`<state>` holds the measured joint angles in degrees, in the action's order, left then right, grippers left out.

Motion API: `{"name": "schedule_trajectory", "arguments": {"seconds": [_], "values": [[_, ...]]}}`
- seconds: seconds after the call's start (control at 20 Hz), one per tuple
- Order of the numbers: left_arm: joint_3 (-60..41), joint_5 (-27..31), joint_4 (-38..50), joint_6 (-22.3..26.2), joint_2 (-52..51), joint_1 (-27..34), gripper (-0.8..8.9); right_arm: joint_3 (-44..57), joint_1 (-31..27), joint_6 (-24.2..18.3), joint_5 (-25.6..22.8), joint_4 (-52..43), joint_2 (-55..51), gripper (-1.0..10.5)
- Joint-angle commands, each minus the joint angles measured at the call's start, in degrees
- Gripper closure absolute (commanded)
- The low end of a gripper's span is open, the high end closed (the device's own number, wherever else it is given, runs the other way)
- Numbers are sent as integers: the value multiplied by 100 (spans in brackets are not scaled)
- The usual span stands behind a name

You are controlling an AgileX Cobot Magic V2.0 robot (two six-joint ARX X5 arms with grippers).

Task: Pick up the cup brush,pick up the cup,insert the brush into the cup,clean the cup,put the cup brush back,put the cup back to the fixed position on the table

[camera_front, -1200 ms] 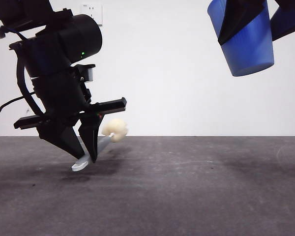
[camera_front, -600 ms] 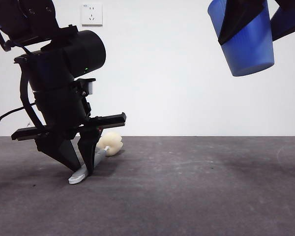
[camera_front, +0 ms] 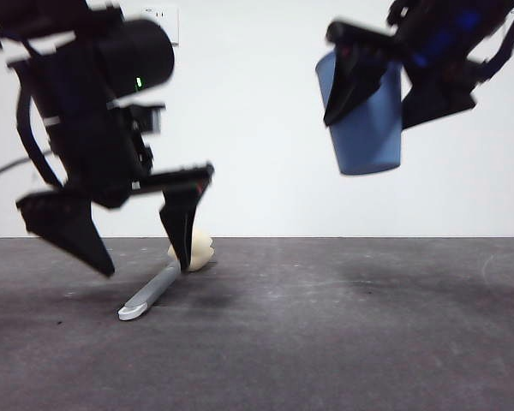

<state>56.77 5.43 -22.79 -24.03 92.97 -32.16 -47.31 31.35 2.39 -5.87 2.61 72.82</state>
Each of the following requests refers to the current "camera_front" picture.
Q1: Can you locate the blue ribbed plastic cup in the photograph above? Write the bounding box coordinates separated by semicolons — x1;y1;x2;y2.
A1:
314;51;403;176

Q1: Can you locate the grey-handled sponge cup brush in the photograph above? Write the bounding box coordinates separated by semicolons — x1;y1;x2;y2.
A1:
117;229;218;322

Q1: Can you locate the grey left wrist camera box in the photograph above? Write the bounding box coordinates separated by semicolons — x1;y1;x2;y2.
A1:
128;104;166;134

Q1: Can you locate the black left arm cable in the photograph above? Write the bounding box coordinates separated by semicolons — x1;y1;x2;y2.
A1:
0;156;33;190

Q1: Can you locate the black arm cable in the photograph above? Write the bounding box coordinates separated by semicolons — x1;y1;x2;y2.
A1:
481;0;514;85
0;156;33;190

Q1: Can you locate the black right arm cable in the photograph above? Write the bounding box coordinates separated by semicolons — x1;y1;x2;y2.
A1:
481;0;514;85

